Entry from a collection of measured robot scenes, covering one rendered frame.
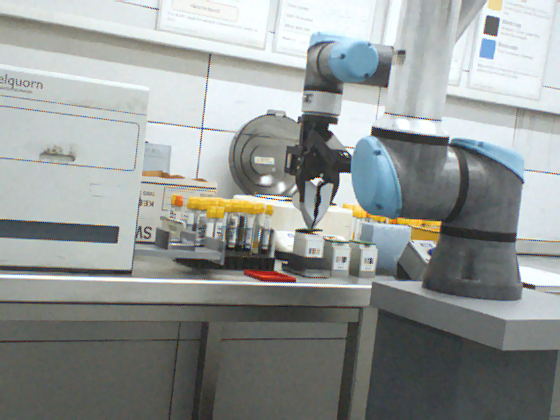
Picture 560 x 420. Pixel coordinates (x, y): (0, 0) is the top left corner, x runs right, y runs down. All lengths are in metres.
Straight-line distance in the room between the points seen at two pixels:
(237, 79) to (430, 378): 1.11
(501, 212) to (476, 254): 0.07
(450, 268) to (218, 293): 0.38
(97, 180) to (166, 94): 0.77
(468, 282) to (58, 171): 0.64
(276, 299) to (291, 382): 0.92
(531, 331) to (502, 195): 0.23
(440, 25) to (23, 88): 0.61
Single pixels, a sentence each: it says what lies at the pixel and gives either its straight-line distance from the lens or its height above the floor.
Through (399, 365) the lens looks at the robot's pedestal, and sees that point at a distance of 1.42.
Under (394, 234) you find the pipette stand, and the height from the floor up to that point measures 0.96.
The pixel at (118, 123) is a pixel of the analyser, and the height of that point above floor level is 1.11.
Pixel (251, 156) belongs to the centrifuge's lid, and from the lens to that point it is 2.23.
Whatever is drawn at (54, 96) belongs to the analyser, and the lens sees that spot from 1.40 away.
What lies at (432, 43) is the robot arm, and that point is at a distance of 1.32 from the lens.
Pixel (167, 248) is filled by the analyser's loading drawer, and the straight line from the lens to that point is 1.51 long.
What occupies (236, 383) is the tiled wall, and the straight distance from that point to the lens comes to 2.36.
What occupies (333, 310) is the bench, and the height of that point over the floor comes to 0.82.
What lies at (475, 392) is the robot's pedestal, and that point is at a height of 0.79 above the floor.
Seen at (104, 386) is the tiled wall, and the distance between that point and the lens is 2.21.
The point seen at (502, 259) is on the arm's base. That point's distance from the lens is 1.39.
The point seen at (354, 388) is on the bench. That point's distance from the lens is 1.72.
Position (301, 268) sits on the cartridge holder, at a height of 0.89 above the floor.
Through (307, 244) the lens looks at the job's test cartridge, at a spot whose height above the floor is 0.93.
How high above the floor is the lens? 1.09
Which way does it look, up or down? 3 degrees down
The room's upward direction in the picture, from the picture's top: 7 degrees clockwise
